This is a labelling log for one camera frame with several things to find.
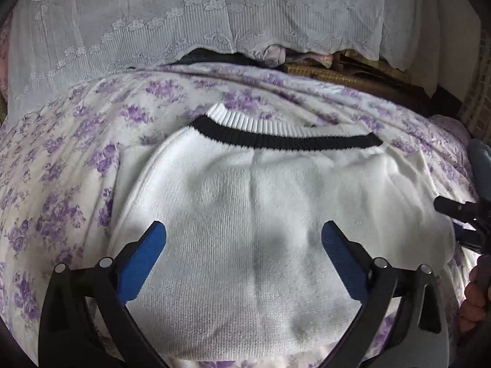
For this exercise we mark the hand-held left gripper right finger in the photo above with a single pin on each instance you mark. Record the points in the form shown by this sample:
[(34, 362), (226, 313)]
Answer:
[(341, 253)]

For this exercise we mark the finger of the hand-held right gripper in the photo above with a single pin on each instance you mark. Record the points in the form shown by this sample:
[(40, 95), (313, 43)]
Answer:
[(456, 207), (470, 235)]

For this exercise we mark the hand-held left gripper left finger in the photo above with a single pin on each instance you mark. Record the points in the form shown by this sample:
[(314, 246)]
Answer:
[(147, 251)]

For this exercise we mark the white knit sweater black trim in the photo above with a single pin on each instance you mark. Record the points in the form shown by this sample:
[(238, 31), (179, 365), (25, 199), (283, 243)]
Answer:
[(245, 199)]

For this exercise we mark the pale crumpled clothes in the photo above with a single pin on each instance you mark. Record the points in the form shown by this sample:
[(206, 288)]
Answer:
[(276, 54)]

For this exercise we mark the person's right hand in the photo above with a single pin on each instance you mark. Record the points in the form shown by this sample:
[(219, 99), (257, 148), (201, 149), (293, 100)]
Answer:
[(473, 306)]

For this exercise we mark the purple floral bedsheet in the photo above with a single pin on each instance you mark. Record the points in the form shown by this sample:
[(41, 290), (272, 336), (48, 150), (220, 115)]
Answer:
[(57, 142)]

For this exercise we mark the wicker basket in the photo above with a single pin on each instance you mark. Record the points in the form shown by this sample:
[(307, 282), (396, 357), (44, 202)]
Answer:
[(326, 73)]

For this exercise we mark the dark cloth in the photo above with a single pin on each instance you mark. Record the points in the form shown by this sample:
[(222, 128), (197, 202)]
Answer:
[(214, 56)]

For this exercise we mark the pink floral cloth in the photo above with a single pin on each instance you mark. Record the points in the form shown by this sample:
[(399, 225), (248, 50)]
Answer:
[(3, 65)]

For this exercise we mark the white lace curtain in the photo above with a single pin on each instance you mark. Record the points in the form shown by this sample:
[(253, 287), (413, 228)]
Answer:
[(153, 4)]

